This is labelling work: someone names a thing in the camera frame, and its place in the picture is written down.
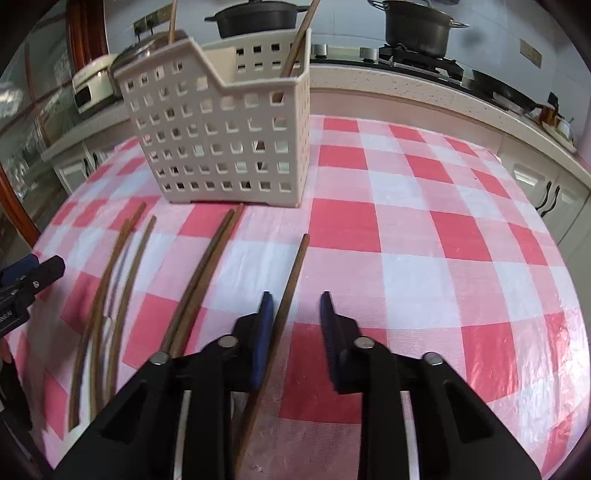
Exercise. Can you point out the brass wall socket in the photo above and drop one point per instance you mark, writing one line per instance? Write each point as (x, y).
(142, 26)
(160, 22)

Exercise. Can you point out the grey stockpot with lid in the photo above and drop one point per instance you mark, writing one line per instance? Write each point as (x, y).
(415, 32)

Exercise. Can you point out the wood framed glass door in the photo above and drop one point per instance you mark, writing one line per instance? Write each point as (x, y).
(27, 152)

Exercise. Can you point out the brown wooden chopstick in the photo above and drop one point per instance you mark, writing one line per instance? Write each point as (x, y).
(171, 23)
(295, 277)
(125, 304)
(95, 369)
(300, 41)
(196, 281)
(207, 280)
(98, 300)

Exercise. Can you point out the black glass gas stove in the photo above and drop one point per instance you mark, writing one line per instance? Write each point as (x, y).
(429, 65)

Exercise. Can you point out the silver rice cooker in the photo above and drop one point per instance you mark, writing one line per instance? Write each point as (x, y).
(138, 48)

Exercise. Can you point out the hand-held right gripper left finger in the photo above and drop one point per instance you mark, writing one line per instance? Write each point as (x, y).
(262, 337)

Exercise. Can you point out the beige plastic utensil basket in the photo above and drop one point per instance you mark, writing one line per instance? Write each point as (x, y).
(207, 138)

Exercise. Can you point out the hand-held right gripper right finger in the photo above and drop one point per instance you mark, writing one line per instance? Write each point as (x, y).
(328, 341)

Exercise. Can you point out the condiment bottles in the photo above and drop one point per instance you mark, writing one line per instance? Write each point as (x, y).
(550, 113)

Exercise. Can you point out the white small kitchen appliance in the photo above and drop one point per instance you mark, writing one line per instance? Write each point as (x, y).
(92, 87)

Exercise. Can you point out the brass wall switch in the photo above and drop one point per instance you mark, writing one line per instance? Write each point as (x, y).
(531, 51)

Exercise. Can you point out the red white checkered tablecloth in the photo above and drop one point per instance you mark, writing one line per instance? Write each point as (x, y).
(415, 277)

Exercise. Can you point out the black wok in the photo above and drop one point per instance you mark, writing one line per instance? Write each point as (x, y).
(503, 92)

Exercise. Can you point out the black casserole pot with lid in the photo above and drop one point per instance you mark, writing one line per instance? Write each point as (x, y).
(258, 18)

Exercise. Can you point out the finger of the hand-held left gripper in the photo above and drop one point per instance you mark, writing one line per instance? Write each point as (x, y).
(21, 267)
(46, 272)

